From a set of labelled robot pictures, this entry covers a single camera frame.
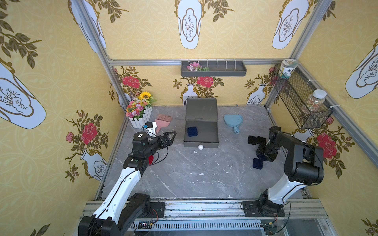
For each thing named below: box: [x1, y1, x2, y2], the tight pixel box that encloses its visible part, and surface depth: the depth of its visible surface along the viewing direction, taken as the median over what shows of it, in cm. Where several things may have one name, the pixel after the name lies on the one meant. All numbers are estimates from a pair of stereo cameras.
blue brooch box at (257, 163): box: [252, 157, 263, 170], surface depth 90 cm
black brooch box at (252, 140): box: [247, 135, 257, 146], surface depth 102 cm
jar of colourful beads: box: [306, 88, 327, 114], surface depth 67 cm
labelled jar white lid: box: [278, 58, 299, 80], surface depth 87 cm
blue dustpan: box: [223, 114, 244, 134], surface depth 116 cm
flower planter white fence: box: [125, 91, 157, 129], surface depth 102 cm
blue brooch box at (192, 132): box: [187, 126, 198, 138], surface depth 88 cm
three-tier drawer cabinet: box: [185, 97, 219, 129], surface depth 90 cm
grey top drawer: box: [183, 120, 220, 151], surface depth 87 cm
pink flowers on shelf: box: [186, 61, 210, 72], surface depth 89 cm
